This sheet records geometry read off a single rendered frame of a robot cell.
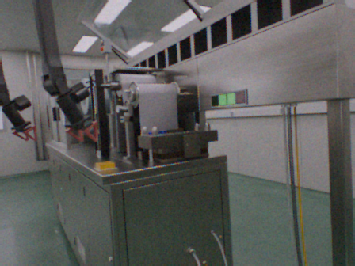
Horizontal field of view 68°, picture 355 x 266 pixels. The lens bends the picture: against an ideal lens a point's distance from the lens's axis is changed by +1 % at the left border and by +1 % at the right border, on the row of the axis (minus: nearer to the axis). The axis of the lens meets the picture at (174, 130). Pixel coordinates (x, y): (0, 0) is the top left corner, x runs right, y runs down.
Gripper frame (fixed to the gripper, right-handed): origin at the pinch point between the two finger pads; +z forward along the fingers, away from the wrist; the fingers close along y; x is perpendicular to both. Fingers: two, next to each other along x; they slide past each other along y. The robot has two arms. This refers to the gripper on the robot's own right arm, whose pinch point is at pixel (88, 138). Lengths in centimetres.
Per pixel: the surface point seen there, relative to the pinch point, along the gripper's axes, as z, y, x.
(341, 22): -10, -85, -50
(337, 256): 73, -80, -22
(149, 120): 15.7, 4.2, -39.2
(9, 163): 150, 551, -115
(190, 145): 28.5, -20.2, -34.6
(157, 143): 18.7, -11.7, -22.5
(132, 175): 20.4, -11.4, -2.3
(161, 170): 26.8, -16.6, -13.2
